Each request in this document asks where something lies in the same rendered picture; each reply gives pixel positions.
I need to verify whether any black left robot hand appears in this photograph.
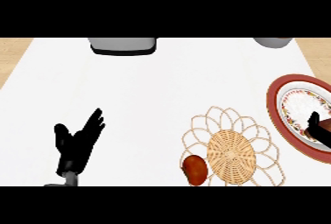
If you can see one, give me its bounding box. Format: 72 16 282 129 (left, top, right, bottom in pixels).
53 108 108 178

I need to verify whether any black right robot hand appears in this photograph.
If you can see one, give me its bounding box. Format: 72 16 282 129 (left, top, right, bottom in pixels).
306 111 331 146

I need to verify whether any red-rimmed patterned plate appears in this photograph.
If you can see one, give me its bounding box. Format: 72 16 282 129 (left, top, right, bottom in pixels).
264 73 331 165

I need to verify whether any woven wicker flower placemat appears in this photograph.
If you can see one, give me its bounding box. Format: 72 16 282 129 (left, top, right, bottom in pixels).
179 106 285 187

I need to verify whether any reddish-brown sweet potato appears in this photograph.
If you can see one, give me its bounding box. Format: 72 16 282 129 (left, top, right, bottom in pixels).
180 154 210 186

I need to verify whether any grey round container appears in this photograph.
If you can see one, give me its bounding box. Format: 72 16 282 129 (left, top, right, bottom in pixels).
253 38 296 49

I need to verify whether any grey and black appliance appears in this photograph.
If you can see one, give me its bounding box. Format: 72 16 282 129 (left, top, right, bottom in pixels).
87 38 160 57

